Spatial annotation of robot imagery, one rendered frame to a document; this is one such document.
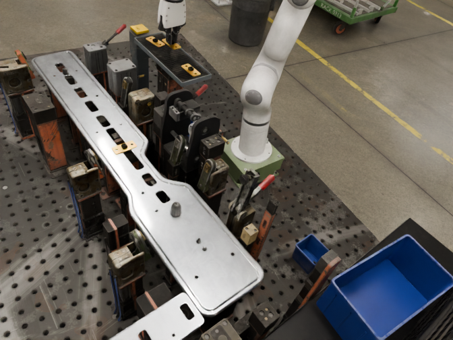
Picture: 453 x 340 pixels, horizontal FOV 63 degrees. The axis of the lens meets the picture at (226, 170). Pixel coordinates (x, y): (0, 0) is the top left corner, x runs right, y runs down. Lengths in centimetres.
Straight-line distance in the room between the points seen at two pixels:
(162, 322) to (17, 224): 80
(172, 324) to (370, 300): 54
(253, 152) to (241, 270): 69
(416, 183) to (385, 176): 25
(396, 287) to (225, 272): 49
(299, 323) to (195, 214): 44
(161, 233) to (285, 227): 64
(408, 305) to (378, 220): 167
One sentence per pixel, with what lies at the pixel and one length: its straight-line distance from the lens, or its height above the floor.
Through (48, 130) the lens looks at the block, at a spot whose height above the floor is 93.
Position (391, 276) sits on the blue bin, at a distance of 121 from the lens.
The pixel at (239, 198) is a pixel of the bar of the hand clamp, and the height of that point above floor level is 110.
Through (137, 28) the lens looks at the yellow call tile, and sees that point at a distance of 176.
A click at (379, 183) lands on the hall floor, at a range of 308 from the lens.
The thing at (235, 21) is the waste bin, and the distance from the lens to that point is 419.
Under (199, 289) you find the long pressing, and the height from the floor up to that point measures 100.
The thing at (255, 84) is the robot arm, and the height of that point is 121.
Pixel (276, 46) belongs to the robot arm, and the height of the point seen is 135.
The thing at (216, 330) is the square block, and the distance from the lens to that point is 95.
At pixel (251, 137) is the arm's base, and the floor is 93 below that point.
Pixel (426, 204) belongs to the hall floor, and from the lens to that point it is 316.
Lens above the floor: 194
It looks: 46 degrees down
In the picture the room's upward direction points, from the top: 12 degrees clockwise
